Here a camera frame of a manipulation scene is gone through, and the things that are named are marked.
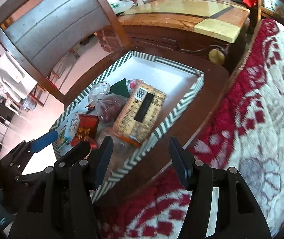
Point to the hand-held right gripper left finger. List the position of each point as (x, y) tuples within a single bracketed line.
[(103, 161)]

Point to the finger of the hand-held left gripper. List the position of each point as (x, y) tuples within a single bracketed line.
[(77, 151), (44, 139)]

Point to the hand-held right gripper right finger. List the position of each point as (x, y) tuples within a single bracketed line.
[(181, 164)]

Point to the red foil snack packet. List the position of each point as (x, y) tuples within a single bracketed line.
[(85, 129)]

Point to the green white striped box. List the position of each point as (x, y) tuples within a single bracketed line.
[(176, 109)]

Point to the clear bag of red dates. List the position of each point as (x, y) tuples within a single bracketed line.
[(109, 107)]

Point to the tan cracker pack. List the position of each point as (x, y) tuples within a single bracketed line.
[(139, 114)]

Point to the dark green snack packet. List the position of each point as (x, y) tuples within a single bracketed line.
[(119, 87)]

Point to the white cloth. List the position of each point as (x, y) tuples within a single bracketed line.
[(12, 77)]

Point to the floral plush blanket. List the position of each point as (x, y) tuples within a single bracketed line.
[(256, 129)]

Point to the wooden chair with grey back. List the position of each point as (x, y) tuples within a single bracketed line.
[(52, 29)]

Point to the wooden cabinet with marble top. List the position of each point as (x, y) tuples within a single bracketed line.
[(181, 12)]

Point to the white plastic bag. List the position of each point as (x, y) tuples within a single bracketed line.
[(119, 5)]

